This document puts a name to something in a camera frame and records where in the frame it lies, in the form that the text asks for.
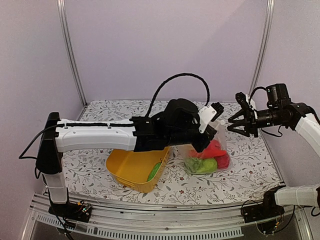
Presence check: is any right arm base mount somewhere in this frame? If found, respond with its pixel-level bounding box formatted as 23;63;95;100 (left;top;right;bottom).
240;186;285;235

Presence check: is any orange toy carrot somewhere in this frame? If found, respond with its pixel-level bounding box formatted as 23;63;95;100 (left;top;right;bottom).
188;149;227;159

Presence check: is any green toy broccoli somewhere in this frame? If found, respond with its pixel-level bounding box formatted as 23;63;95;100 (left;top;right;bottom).
184;157;204;174

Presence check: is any clear zip top bag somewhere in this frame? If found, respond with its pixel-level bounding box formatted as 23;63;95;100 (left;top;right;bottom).
178;120;230;175

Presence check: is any green toy cabbage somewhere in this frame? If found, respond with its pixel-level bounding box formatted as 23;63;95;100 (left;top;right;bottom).
197;158;218;174

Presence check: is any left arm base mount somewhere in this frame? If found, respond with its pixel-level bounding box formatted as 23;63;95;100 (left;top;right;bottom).
48;199;93;223

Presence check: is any aluminium frame post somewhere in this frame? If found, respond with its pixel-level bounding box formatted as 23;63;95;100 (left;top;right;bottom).
249;0;275;94
56;0;88;107

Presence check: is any green toy cucumber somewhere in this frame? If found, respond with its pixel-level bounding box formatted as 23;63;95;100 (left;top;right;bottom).
147;162;162;182

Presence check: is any red toy tomato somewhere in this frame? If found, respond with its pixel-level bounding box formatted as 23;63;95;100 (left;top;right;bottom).
215;154;230;170

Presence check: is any right aluminium frame post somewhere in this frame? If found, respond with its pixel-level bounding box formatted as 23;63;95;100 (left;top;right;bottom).
249;0;275;94

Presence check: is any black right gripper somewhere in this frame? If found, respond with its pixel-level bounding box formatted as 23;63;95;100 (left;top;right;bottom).
227;106;286;138

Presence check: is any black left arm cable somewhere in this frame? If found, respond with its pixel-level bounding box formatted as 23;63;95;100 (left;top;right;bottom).
146;72;211;118

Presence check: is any floral tablecloth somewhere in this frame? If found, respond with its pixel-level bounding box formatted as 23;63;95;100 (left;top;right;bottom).
47;99;284;206

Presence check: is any left aluminium frame post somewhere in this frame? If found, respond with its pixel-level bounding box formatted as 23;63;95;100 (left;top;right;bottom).
56;0;88;107

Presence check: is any red toy apple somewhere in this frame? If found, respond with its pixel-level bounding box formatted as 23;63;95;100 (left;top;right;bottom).
206;139;222;151

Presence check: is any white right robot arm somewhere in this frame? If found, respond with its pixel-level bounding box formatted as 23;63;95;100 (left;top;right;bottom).
227;83;320;218

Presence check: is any yellow plastic basket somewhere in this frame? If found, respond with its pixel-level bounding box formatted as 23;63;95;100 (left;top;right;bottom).
106;147;171;193

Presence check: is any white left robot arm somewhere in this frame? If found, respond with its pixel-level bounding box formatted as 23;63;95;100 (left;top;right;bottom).
34;98;224;217

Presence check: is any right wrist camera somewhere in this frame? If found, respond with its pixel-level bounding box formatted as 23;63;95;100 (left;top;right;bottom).
235;92;258;119

